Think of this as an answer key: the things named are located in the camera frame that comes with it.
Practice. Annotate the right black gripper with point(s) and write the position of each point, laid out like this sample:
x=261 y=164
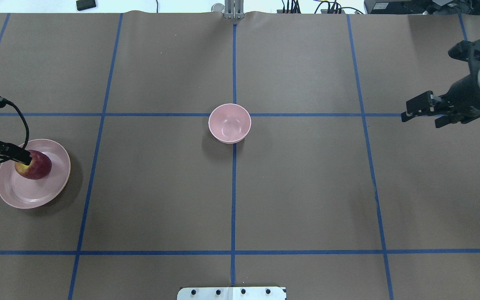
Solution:
x=464 y=91

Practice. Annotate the red yellow apple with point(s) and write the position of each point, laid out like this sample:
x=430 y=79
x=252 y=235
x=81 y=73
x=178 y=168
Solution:
x=39 y=168

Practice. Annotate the pink bowl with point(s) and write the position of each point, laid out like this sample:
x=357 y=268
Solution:
x=229 y=123

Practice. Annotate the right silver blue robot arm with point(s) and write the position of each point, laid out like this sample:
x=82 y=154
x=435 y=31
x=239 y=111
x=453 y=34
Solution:
x=460 y=104

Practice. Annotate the pink plate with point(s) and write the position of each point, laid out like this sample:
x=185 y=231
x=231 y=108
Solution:
x=23 y=193

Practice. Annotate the black laptop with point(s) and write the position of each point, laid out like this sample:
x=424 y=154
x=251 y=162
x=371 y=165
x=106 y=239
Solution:
x=422 y=7

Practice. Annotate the small black square device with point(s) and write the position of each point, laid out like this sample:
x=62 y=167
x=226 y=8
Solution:
x=82 y=5

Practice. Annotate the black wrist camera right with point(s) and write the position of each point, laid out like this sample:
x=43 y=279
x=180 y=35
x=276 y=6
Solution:
x=466 y=51

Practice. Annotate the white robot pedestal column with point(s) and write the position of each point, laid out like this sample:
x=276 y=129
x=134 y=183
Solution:
x=233 y=293

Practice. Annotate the aluminium frame post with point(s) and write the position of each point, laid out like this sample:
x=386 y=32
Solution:
x=234 y=9

